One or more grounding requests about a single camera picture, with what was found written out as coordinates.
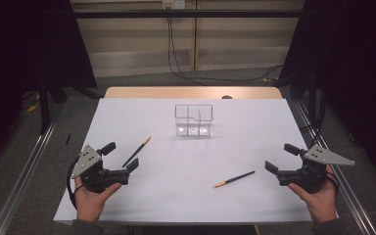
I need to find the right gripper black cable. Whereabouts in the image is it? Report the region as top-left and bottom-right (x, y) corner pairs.
(326, 170), (340, 197)

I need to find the clear plastic divided container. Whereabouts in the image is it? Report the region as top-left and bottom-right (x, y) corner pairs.
(174, 104), (214, 137)

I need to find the aluminium floor rail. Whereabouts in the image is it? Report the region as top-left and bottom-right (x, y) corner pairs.
(0, 104), (65, 235)
(295, 101), (376, 235)

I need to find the black wall cable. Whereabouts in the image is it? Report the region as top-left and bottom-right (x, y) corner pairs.
(169, 17), (284, 82)
(166, 17), (210, 86)

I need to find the person's left hand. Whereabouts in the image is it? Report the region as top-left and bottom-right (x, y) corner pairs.
(73, 175), (122, 223)

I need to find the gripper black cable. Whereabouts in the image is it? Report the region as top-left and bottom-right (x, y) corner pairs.
(66, 156), (86, 210)
(326, 170), (340, 197)

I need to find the yellow floor tag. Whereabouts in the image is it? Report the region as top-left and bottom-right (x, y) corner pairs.
(26, 102), (42, 114)

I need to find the person's right hand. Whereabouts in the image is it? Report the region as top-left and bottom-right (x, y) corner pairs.
(288, 164), (339, 223)

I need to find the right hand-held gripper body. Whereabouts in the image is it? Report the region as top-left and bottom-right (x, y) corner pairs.
(275, 144), (356, 194)

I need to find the black horizontal crossbar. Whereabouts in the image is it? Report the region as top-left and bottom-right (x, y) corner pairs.
(72, 9), (305, 19)

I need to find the black curtain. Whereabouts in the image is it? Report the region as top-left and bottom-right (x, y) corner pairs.
(280, 0), (376, 187)
(0, 0), (97, 177)

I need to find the dark pencil with orange end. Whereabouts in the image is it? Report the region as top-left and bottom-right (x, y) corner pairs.
(212, 170), (257, 189)
(121, 136), (152, 168)

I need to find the black stand post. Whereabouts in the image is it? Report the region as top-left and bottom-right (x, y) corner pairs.
(38, 76), (52, 135)

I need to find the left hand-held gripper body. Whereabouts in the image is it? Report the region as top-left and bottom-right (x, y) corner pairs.
(70, 144), (131, 194)

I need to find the white table cover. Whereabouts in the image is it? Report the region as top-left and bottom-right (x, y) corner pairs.
(53, 97), (341, 226)

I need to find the wooden table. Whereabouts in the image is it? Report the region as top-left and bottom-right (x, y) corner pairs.
(104, 86), (283, 100)

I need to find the white wall socket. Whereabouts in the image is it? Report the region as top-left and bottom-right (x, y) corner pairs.
(162, 0), (186, 10)

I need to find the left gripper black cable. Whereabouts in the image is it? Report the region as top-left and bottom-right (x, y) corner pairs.
(66, 156), (86, 210)

